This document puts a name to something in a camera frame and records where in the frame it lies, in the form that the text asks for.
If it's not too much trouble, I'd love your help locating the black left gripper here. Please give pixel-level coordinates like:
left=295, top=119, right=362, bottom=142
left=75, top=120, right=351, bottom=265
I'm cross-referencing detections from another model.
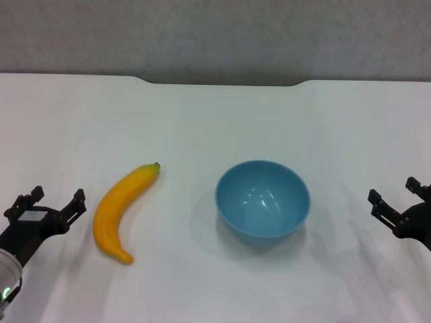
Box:
left=0, top=184, right=88, bottom=271

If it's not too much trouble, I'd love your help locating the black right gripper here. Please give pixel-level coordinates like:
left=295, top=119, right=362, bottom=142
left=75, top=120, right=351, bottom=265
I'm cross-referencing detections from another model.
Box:
left=368, top=176, right=431, bottom=252

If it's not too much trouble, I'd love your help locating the yellow plastic banana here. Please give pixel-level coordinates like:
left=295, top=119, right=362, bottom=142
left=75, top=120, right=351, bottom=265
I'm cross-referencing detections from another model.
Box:
left=92, top=161, right=162, bottom=266

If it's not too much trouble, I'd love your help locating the blue plastic bowl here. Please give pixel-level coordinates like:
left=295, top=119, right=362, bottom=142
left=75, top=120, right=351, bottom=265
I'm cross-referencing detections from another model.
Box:
left=215, top=159, right=311, bottom=252

